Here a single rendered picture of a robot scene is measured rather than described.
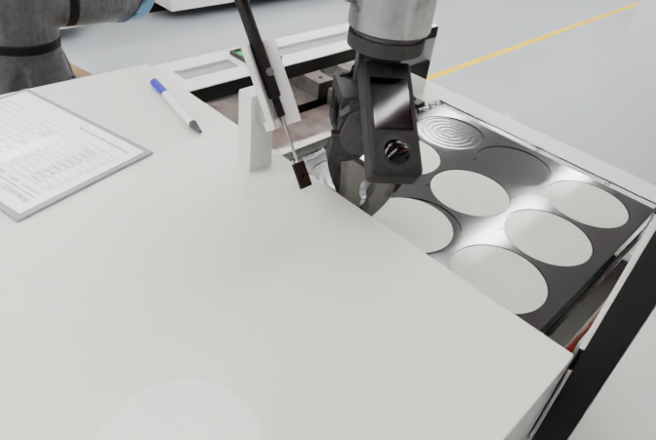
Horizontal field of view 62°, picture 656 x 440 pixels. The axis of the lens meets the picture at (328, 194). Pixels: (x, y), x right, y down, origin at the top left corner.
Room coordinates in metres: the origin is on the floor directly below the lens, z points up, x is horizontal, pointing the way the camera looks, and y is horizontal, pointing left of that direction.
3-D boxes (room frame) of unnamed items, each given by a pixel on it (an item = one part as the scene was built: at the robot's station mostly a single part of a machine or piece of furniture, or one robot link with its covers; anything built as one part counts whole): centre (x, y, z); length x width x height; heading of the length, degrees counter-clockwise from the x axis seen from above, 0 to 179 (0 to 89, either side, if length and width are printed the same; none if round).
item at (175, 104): (0.57, 0.19, 0.97); 0.14 x 0.01 x 0.01; 39
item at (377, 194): (0.50, -0.05, 0.95); 0.06 x 0.03 x 0.09; 11
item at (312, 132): (0.74, 0.03, 0.87); 0.36 x 0.08 x 0.03; 138
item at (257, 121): (0.46, 0.07, 1.03); 0.06 x 0.04 x 0.13; 48
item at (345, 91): (0.50, -0.03, 1.05); 0.09 x 0.08 x 0.12; 11
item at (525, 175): (0.57, -0.18, 0.90); 0.34 x 0.34 x 0.01; 48
